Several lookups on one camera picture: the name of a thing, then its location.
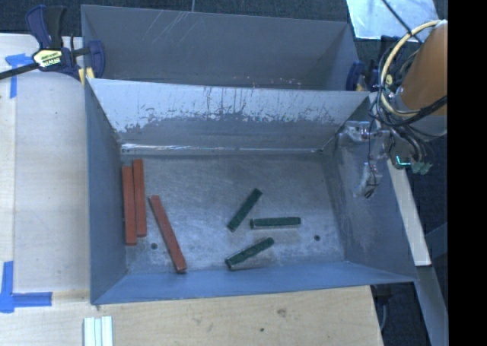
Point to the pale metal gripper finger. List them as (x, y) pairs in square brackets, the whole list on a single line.
[(352, 133), (366, 181)]

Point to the dark green flat block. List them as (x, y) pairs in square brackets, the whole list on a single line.
[(244, 210), (249, 253), (275, 222)]

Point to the grey metal bin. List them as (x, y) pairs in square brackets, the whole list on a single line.
[(213, 185)]

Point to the red-brown flat block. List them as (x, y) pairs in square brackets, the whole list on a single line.
[(129, 207), (140, 200), (167, 234)]

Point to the pale wood board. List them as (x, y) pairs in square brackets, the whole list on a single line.
[(51, 185)]

